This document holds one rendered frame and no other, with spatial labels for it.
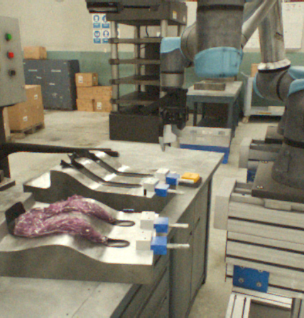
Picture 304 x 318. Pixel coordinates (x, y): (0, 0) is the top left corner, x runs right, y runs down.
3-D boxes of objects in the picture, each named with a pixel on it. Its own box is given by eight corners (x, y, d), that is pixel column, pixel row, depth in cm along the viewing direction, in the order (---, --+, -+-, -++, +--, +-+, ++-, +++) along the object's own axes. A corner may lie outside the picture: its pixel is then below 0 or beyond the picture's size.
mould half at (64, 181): (176, 194, 133) (177, 160, 129) (150, 223, 110) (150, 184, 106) (65, 176, 151) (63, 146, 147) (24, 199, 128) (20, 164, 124)
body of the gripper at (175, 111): (182, 126, 112) (183, 89, 108) (157, 124, 115) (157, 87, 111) (188, 122, 119) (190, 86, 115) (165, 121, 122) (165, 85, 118)
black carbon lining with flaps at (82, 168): (155, 179, 128) (155, 155, 125) (138, 196, 114) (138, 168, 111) (74, 168, 140) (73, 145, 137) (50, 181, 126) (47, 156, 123)
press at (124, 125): (187, 124, 654) (192, 5, 592) (167, 144, 513) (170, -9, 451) (140, 121, 679) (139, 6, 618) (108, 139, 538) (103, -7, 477)
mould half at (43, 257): (158, 230, 106) (158, 196, 103) (151, 284, 81) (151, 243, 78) (-1, 223, 110) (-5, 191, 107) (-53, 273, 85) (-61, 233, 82)
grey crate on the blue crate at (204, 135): (231, 140, 454) (231, 128, 450) (228, 147, 417) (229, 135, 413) (185, 136, 471) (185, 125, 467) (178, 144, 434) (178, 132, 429)
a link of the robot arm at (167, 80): (157, 74, 110) (165, 72, 118) (156, 88, 112) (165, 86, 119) (180, 74, 108) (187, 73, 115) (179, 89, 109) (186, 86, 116)
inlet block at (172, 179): (194, 187, 123) (195, 172, 122) (191, 192, 119) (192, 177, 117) (160, 182, 128) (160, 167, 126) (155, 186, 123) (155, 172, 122)
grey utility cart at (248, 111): (293, 120, 693) (299, 72, 665) (299, 126, 644) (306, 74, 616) (236, 118, 710) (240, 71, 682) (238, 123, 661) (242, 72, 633)
